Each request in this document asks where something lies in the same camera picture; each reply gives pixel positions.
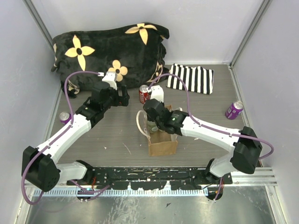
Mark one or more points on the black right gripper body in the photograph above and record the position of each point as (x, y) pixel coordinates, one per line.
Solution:
(159, 123)

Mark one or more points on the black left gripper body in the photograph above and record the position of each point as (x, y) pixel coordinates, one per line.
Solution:
(114, 100)

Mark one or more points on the red soda can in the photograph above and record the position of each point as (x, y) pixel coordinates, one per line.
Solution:
(144, 93)

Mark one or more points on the burlap canvas tote bag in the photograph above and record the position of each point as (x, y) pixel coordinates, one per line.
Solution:
(160, 143)

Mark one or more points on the purple can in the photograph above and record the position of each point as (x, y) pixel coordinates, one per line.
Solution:
(234, 110)
(64, 117)

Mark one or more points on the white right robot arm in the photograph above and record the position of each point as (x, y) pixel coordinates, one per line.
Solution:
(242, 146)

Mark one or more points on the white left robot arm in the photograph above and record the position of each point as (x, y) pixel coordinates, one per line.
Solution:
(40, 165)

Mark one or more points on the black floral plush blanket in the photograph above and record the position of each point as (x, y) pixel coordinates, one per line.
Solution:
(135, 52)

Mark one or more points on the black white striped cloth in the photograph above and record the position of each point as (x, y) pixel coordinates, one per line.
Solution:
(197, 79)

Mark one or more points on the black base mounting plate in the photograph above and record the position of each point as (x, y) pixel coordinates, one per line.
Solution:
(148, 178)

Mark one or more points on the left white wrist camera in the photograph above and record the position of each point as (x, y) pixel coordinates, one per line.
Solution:
(110, 77)

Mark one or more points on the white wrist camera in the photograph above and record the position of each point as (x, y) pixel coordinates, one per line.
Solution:
(157, 93)
(110, 77)

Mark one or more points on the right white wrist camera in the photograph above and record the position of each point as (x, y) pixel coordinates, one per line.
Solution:
(157, 93)

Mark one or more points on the white slotted cable duct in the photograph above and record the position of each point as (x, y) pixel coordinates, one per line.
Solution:
(128, 192)

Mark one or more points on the aluminium rail frame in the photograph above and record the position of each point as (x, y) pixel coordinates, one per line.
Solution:
(252, 179)

